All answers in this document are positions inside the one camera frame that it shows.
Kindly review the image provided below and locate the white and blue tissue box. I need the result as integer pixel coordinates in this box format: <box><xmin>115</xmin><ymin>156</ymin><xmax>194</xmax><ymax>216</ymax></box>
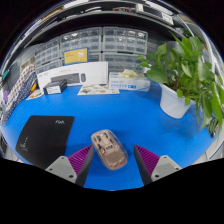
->
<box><xmin>108</xmin><ymin>69</ymin><xmax>151</xmax><ymax>93</ymax></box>

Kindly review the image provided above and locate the yellow flat box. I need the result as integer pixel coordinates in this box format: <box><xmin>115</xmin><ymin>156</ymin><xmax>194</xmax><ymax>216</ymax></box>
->
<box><xmin>63</xmin><ymin>47</ymin><xmax>90</xmax><ymax>66</ymax></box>

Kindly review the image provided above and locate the patterned checked cloth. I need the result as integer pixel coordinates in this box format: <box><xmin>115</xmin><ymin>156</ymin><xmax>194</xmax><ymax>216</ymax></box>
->
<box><xmin>1</xmin><ymin>63</ymin><xmax>38</xmax><ymax>126</ymax></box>

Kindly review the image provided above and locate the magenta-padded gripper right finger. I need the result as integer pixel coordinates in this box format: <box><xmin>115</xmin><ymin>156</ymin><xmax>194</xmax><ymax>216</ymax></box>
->
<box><xmin>133</xmin><ymin>144</ymin><xmax>183</xmax><ymax>186</ymax></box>

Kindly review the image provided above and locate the long white keyboard box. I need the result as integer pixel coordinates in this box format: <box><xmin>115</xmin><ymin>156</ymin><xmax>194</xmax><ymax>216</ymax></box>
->
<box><xmin>35</xmin><ymin>61</ymin><xmax>110</xmax><ymax>90</ymax></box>

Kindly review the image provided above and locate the green plant in white pot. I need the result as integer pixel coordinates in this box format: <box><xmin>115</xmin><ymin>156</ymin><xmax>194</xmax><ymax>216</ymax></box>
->
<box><xmin>136</xmin><ymin>31</ymin><xmax>224</xmax><ymax>134</ymax></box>

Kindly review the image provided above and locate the dark wall shelf unit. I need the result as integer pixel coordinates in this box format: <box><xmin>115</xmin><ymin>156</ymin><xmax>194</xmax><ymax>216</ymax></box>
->
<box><xmin>23</xmin><ymin>0</ymin><xmax>208</xmax><ymax>46</ymax></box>

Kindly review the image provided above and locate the black mouse pad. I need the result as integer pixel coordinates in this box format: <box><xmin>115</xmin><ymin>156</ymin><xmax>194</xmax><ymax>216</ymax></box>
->
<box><xmin>15</xmin><ymin>115</ymin><xmax>75</xmax><ymax>170</ymax></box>

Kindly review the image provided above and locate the small black box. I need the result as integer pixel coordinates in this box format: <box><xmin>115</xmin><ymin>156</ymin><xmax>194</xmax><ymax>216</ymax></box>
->
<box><xmin>42</xmin><ymin>79</ymin><xmax>68</xmax><ymax>96</ymax></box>

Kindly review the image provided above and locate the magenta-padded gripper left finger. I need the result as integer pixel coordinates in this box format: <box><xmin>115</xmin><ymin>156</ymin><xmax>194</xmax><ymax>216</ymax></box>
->
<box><xmin>45</xmin><ymin>144</ymin><xmax>96</xmax><ymax>188</ymax></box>

